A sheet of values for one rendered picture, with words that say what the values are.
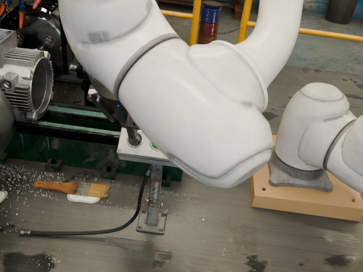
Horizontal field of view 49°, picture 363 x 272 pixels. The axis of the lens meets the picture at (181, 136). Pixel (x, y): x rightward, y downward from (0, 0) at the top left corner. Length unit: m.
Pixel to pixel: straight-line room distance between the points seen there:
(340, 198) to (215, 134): 0.84
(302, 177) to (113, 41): 0.83
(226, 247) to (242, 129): 0.66
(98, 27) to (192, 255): 0.68
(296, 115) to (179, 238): 0.43
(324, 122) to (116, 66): 0.72
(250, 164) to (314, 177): 0.79
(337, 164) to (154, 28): 0.72
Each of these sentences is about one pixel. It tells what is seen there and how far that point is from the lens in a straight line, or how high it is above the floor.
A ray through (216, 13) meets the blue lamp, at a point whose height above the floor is 1.19.
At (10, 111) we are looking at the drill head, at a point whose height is 1.07.
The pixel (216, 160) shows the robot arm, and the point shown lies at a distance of 0.39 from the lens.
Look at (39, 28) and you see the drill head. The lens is 1.36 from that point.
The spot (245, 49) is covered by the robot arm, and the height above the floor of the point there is 1.40.
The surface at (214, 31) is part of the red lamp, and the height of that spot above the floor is 1.14.
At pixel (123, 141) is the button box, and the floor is 1.06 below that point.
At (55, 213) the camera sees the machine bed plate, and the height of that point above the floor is 0.80.
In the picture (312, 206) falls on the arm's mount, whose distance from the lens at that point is 1.16.
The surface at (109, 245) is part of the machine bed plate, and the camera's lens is 1.00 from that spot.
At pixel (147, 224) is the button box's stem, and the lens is 1.04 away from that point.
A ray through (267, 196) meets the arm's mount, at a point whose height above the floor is 0.84.
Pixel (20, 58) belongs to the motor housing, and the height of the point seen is 1.10.
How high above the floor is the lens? 1.56
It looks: 34 degrees down
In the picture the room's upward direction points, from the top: 7 degrees clockwise
